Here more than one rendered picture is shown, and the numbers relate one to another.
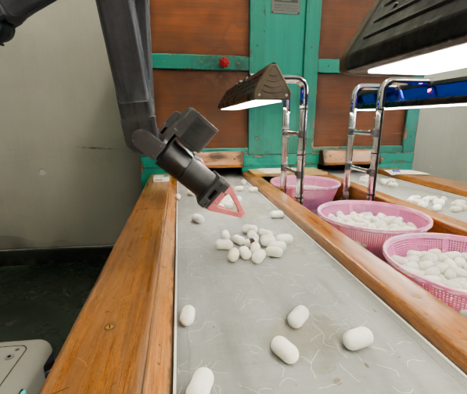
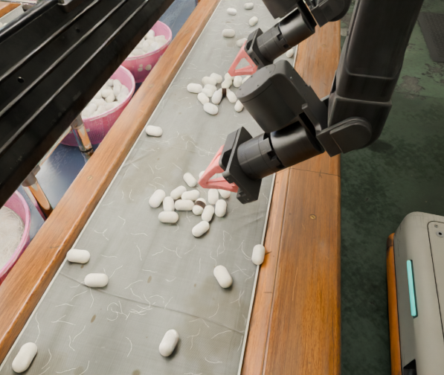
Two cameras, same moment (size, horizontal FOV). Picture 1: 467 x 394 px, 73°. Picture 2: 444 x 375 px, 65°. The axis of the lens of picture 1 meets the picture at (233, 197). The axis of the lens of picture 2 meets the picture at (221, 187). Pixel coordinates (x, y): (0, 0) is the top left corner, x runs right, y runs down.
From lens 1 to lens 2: 1.35 m
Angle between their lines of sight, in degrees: 115
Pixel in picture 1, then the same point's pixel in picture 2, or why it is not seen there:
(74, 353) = (334, 40)
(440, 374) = (213, 27)
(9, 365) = not seen: outside the picture
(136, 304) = (314, 51)
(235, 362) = not seen: hidden behind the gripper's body
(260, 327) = not seen: hidden behind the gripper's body
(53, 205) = not seen: outside the picture
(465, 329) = (192, 21)
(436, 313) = (192, 26)
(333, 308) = (219, 47)
